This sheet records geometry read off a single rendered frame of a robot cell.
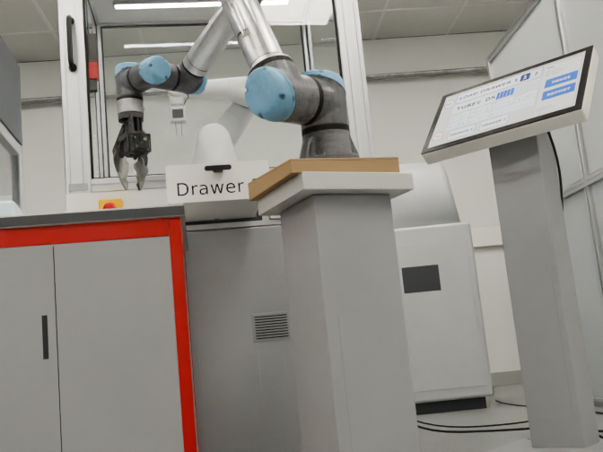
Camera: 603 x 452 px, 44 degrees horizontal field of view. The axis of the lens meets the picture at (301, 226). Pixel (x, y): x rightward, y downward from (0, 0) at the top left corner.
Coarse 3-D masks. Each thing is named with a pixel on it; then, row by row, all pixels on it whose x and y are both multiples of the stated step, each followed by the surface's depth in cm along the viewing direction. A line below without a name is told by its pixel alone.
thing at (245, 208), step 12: (192, 204) 218; (204, 204) 219; (216, 204) 221; (228, 204) 222; (240, 204) 224; (252, 204) 226; (192, 216) 235; (204, 216) 236; (216, 216) 238; (228, 216) 240; (240, 216) 242; (252, 216) 244
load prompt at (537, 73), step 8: (528, 72) 234; (536, 72) 231; (504, 80) 239; (512, 80) 236; (520, 80) 233; (528, 80) 230; (480, 88) 244; (488, 88) 241; (496, 88) 238; (464, 96) 246; (472, 96) 243
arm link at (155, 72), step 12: (144, 60) 205; (156, 60) 204; (132, 72) 207; (144, 72) 204; (156, 72) 203; (168, 72) 206; (132, 84) 209; (144, 84) 207; (156, 84) 207; (168, 84) 210
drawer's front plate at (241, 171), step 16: (176, 176) 208; (192, 176) 209; (208, 176) 209; (224, 176) 210; (240, 176) 210; (256, 176) 211; (176, 192) 207; (208, 192) 208; (224, 192) 209; (240, 192) 210
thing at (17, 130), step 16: (0, 48) 303; (0, 64) 301; (16, 64) 332; (0, 80) 299; (16, 80) 329; (0, 96) 297; (16, 96) 327; (0, 112) 295; (16, 112) 324; (0, 128) 295; (16, 128) 322; (16, 144) 321; (16, 160) 326; (16, 176) 324; (16, 192) 323
